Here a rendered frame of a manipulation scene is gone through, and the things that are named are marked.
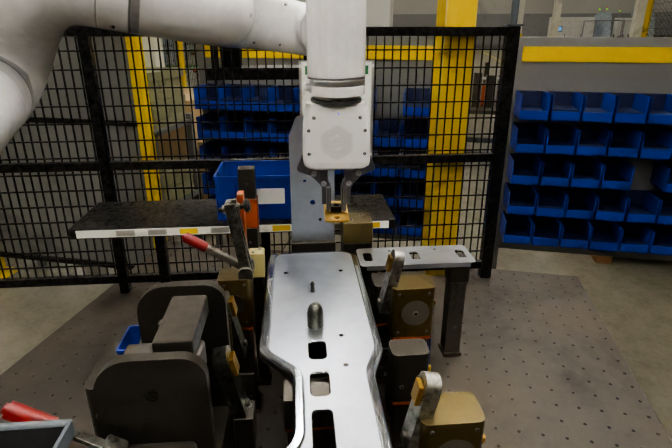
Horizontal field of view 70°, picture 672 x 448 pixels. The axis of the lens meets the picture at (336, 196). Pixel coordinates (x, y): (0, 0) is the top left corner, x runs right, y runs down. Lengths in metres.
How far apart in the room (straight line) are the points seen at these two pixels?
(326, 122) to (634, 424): 1.01
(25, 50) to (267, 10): 0.31
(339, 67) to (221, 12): 0.17
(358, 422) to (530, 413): 0.61
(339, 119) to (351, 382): 0.43
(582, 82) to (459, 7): 1.28
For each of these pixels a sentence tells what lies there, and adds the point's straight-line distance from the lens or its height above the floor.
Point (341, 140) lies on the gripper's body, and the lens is 0.71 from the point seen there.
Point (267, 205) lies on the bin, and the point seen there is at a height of 1.07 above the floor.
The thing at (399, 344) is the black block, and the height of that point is 0.99.
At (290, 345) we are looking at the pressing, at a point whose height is 1.00.
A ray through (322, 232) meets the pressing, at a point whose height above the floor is 1.02.
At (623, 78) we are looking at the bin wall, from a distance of 2.80.
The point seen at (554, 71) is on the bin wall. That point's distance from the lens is 2.70.
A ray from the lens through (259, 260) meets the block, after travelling 1.11.
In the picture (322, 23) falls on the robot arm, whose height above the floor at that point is 1.55.
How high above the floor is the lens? 1.55
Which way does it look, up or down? 19 degrees down
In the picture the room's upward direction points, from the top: straight up
